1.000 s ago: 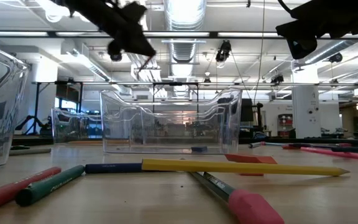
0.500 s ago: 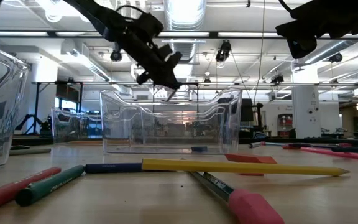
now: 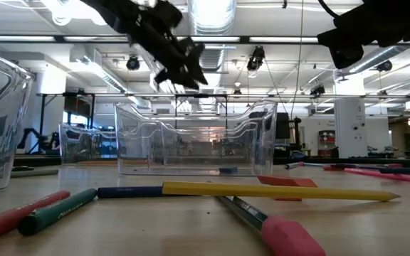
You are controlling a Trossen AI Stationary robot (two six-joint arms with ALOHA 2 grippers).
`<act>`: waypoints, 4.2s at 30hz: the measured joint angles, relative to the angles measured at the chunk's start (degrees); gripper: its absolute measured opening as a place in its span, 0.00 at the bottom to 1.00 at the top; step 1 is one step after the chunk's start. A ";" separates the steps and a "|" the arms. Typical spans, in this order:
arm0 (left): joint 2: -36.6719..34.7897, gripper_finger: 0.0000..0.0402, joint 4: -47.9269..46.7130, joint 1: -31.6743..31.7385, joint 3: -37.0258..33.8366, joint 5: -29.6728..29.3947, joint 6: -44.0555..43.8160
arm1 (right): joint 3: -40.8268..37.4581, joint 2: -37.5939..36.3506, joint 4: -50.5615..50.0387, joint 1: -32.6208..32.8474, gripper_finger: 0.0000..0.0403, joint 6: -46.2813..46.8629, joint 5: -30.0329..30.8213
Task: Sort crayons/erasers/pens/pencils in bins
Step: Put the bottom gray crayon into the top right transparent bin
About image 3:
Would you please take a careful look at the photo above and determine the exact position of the pink printed eraser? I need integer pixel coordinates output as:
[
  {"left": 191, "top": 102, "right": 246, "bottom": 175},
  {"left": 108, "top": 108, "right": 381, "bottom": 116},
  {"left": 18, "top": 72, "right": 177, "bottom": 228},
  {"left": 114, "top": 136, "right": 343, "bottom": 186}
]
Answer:
[{"left": 273, "top": 196, "right": 303, "bottom": 203}]

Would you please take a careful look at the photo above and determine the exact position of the green crayon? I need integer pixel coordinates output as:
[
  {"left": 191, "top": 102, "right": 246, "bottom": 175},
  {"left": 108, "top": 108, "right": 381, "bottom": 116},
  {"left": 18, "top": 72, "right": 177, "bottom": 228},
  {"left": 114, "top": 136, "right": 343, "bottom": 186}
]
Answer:
[{"left": 16, "top": 187, "right": 98, "bottom": 238}]

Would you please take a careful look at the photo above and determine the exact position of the yellow pencil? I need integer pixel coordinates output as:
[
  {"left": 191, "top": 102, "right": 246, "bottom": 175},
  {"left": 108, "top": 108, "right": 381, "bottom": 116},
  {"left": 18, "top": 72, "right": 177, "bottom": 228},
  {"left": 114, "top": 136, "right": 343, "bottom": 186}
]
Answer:
[{"left": 161, "top": 180, "right": 402, "bottom": 203}]

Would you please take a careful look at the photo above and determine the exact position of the translucent purple pen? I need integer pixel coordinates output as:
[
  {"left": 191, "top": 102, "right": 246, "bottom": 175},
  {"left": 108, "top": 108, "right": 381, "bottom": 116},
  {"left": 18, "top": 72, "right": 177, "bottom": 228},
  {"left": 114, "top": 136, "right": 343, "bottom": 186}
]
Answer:
[{"left": 284, "top": 161, "right": 308, "bottom": 170}]

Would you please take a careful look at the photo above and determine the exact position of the white column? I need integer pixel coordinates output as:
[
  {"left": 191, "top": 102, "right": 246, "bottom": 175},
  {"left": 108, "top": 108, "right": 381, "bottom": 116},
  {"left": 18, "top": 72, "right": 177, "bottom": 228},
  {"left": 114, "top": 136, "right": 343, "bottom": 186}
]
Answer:
[
  {"left": 30, "top": 69, "right": 67, "bottom": 154},
  {"left": 334, "top": 74, "right": 369, "bottom": 159}
]

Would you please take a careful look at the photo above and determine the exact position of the black stand frame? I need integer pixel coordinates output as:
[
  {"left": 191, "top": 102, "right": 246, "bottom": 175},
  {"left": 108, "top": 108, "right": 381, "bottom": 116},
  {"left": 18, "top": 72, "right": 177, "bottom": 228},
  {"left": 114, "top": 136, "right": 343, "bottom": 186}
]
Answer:
[{"left": 37, "top": 91, "right": 96, "bottom": 154}]

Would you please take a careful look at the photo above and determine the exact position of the red cabinet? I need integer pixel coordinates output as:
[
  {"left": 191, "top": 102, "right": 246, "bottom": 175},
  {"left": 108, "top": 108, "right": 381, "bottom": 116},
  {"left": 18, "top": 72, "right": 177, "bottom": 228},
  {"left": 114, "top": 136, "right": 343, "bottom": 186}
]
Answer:
[{"left": 317, "top": 129, "right": 337, "bottom": 158}]

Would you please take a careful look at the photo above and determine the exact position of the grey-green crayon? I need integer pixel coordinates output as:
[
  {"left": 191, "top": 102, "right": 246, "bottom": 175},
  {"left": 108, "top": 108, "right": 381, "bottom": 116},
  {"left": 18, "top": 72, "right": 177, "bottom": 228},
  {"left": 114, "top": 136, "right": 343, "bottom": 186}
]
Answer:
[{"left": 10, "top": 169, "right": 60, "bottom": 178}]

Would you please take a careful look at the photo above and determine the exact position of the silver ventilation duct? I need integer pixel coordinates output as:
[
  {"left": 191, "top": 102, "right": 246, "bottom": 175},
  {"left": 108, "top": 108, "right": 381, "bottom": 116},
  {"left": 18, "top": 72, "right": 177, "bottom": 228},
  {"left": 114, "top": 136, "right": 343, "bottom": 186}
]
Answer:
[{"left": 186, "top": 0, "right": 238, "bottom": 72}]

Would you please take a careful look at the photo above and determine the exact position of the silver slanted duct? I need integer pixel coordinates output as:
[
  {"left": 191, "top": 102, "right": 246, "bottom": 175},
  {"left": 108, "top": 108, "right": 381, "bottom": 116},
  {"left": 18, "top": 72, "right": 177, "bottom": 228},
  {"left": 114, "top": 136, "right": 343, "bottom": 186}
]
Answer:
[{"left": 347, "top": 45, "right": 405, "bottom": 75}]

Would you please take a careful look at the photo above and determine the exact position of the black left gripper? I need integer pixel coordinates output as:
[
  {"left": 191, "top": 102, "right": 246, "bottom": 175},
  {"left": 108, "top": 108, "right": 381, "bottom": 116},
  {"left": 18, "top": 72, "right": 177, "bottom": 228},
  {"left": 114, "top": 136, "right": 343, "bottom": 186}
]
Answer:
[{"left": 79, "top": 0, "right": 209, "bottom": 90}]

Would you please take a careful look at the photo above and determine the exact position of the red crayon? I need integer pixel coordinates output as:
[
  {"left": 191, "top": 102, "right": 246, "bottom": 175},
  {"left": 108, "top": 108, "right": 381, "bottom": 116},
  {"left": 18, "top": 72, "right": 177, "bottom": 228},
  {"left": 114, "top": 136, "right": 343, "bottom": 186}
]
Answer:
[{"left": 0, "top": 190, "right": 71, "bottom": 245}]

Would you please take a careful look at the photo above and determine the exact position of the distant black rack frame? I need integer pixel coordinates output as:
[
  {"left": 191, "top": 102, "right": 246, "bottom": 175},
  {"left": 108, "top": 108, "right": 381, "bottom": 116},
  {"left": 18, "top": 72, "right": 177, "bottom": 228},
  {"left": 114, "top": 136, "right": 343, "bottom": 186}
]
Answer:
[{"left": 174, "top": 93, "right": 230, "bottom": 129}]

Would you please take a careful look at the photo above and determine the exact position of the black monitor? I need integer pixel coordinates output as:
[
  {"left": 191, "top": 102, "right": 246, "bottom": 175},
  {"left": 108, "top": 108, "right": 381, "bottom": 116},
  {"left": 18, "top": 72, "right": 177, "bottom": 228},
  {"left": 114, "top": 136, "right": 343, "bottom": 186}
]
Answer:
[{"left": 275, "top": 112, "right": 292, "bottom": 140}]

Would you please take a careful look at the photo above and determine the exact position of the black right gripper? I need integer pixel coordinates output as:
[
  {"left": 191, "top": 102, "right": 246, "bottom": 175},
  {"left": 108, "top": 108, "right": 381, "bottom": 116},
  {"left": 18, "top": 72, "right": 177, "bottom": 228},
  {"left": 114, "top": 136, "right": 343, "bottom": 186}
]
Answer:
[{"left": 317, "top": 0, "right": 410, "bottom": 70}]

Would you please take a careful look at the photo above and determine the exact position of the green pencil pink eraser cap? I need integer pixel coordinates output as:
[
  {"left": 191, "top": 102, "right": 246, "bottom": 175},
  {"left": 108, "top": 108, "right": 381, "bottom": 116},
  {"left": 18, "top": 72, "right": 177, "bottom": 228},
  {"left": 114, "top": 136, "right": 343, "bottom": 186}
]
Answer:
[{"left": 216, "top": 194, "right": 327, "bottom": 256}]

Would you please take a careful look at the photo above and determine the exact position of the black overhead crossbar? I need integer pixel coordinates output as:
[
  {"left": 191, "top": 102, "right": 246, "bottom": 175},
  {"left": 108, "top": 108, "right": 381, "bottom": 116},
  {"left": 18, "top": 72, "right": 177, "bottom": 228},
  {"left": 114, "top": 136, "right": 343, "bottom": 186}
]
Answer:
[{"left": 0, "top": 34, "right": 410, "bottom": 45}]

